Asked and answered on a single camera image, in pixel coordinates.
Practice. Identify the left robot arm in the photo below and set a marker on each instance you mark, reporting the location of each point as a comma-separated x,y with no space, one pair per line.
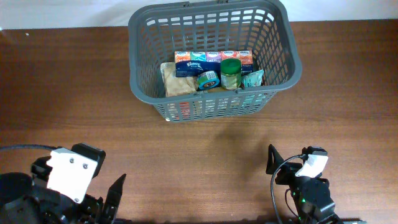
18,201

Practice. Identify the tissue pocket packs bundle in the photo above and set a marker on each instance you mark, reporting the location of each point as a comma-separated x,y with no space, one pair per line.
191,64

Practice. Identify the pale green foil packet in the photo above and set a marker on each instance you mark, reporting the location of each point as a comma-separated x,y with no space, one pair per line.
253,79

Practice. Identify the green label tin can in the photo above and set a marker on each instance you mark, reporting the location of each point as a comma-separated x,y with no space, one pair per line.
208,80

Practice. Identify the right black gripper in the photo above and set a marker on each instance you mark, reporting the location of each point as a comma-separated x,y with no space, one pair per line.
288,171

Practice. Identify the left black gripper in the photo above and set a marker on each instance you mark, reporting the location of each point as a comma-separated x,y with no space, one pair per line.
92,212

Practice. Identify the orange snack packet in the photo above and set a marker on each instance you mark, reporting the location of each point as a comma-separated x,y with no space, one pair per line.
214,90

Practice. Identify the green lid glass jar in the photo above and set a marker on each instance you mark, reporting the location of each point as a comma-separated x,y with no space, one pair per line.
231,73

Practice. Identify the grey plastic shopping basket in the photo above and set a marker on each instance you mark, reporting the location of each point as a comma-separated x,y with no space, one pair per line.
156,32

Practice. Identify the beige grain pouch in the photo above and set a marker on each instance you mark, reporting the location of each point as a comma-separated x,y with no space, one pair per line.
175,86

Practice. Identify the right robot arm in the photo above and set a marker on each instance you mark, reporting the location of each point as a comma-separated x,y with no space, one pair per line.
312,200

